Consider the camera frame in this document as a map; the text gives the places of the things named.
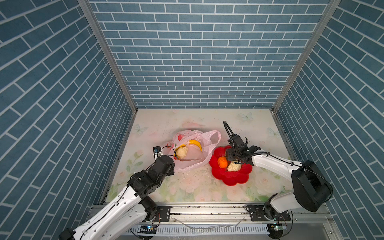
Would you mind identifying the left metal corner post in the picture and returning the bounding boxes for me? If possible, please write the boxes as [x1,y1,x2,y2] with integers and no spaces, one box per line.
[78,0,138,115]

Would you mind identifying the beige fake fruit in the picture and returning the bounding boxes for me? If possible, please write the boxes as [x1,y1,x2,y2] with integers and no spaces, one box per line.
[176,146,188,160]
[227,161,242,172]

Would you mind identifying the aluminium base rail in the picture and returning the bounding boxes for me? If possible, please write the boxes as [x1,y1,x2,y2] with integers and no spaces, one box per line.
[86,203,342,240]

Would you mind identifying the red flower-shaped plate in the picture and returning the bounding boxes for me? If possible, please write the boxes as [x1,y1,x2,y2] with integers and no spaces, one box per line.
[209,146,253,187]

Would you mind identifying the yellow fake banana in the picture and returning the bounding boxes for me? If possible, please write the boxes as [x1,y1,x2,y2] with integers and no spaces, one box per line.
[175,140,203,152]

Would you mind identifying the orange fake fruit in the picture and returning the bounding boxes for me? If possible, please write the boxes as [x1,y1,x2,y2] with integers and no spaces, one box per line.
[217,156,228,169]

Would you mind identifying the pink plastic bag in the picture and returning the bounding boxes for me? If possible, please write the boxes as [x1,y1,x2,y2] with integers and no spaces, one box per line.
[162,130,221,172]

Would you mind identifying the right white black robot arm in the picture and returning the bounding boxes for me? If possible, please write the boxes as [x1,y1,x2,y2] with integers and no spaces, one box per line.
[226,133,334,221]

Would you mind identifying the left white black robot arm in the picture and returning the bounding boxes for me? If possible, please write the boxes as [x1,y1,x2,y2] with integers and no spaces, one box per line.
[59,155,175,240]

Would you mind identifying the metal corner post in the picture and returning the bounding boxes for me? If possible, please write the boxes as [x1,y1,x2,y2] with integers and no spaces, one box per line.
[78,0,138,115]
[271,0,341,115]

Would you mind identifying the right metal corner post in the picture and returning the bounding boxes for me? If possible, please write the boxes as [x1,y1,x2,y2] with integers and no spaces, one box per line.
[271,0,341,115]

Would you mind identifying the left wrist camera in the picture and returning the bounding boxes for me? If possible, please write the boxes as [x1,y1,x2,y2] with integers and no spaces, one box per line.
[153,146,163,160]

